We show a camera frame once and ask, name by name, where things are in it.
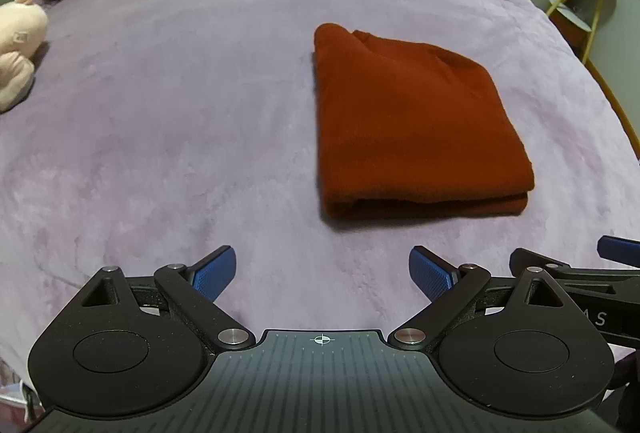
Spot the pink plush toy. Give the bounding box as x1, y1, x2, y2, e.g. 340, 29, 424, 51
0, 0, 49, 113

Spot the purple bed sheet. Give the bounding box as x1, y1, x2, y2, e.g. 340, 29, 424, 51
1, 0, 639, 375

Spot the yellow-legged side table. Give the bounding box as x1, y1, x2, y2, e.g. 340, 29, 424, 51
546, 0, 618, 64

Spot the red knit sweater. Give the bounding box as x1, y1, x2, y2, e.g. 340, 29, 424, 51
314, 23, 535, 221

